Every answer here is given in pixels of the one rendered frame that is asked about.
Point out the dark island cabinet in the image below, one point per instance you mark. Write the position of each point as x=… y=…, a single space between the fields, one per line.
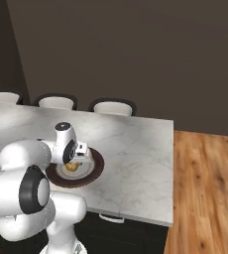
x=126 y=238

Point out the brown rimmed white plate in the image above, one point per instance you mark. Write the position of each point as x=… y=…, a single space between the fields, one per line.
x=93 y=172

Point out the white cushioned black chair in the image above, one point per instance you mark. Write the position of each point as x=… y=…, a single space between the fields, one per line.
x=56 y=102
x=112 y=107
x=3 y=98

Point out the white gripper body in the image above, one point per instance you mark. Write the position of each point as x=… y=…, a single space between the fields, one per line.
x=85 y=159

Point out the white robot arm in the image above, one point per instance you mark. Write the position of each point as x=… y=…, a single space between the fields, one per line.
x=17 y=191

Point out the golden hot dog bun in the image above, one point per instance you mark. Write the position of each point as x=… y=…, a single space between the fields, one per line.
x=72 y=167

